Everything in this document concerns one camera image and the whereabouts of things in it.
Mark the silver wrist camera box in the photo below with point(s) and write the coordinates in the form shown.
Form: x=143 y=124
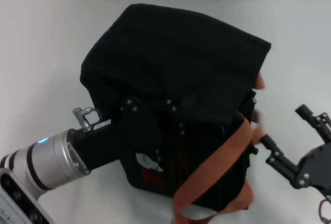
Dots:
x=18 y=200

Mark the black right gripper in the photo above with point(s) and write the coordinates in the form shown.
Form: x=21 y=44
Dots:
x=316 y=167

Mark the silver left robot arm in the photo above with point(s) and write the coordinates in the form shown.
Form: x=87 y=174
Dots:
x=49 y=159

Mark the black fabric food bag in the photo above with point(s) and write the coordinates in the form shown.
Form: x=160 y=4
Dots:
x=181 y=58

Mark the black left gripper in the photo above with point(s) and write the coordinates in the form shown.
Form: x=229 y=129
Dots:
x=129 y=136

